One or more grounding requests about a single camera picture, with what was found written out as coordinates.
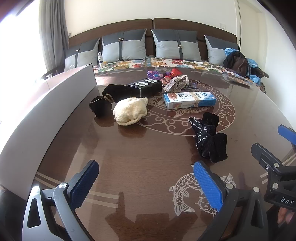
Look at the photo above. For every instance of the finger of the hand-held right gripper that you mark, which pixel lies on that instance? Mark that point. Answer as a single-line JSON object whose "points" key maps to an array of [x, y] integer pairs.
{"points": [[286, 132], [266, 157]]}

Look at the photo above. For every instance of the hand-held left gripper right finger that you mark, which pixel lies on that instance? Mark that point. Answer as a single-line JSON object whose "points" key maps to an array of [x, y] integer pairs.
{"points": [[208, 187]]}

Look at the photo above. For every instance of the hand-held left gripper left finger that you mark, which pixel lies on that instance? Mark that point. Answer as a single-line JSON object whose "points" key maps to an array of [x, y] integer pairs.
{"points": [[84, 183]]}

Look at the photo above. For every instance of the black glove white stitching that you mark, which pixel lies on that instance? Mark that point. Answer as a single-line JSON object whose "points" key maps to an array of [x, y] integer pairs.
{"points": [[208, 141]]}

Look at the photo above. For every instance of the large white cardboard box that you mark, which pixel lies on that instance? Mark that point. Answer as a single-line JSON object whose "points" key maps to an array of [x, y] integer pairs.
{"points": [[46, 104]]}

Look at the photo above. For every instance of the blue white toothpaste box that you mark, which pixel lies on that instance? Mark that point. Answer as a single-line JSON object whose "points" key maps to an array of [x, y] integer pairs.
{"points": [[189, 100]]}

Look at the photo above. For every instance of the silver glitter bow clip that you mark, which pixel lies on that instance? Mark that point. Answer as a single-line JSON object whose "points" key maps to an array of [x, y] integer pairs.
{"points": [[170, 87]]}

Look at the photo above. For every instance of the black rectangular box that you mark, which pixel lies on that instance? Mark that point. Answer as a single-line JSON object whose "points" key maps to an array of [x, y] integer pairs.
{"points": [[148, 89]]}

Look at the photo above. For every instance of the red snack packet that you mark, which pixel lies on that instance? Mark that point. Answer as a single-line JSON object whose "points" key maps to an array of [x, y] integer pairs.
{"points": [[175, 72]]}

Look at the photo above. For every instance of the purple plush toy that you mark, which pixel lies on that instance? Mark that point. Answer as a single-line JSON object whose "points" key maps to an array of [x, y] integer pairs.
{"points": [[153, 74]]}

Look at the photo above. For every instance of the brown patterned glass desktop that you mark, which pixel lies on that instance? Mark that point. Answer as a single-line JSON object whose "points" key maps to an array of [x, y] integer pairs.
{"points": [[150, 150]]}

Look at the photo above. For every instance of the person's right hand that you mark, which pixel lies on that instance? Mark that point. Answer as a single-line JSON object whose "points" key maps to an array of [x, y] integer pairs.
{"points": [[286, 215]]}

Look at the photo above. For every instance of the blue cloth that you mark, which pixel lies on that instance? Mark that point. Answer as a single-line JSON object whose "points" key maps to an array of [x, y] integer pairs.
{"points": [[254, 67]]}

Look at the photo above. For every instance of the brown bag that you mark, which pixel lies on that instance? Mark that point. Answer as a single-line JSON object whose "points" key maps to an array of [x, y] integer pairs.
{"points": [[238, 63]]}

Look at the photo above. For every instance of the black eyelash curler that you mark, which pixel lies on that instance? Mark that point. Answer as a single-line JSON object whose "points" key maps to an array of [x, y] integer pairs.
{"points": [[193, 85]]}

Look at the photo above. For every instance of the dark wooden chair armrest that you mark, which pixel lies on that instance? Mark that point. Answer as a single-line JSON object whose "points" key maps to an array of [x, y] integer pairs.
{"points": [[47, 73]]}

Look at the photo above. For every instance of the thin metal pole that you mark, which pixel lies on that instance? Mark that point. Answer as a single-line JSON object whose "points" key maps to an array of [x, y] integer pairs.
{"points": [[240, 20]]}

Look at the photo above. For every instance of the white pump bottle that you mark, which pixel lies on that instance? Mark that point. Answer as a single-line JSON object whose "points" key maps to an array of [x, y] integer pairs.
{"points": [[100, 59]]}

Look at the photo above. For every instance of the sofa with floral cover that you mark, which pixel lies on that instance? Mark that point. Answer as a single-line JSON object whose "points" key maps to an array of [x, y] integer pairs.
{"points": [[134, 63]]}

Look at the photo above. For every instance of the grey curtain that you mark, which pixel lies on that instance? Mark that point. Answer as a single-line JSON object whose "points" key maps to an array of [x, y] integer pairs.
{"points": [[53, 34]]}

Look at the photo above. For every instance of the brown padded headboard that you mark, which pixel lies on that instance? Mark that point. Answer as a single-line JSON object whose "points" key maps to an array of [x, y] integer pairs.
{"points": [[115, 27]]}

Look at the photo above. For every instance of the white wall switch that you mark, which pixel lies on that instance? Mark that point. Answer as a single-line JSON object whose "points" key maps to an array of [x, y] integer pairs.
{"points": [[222, 25]]}

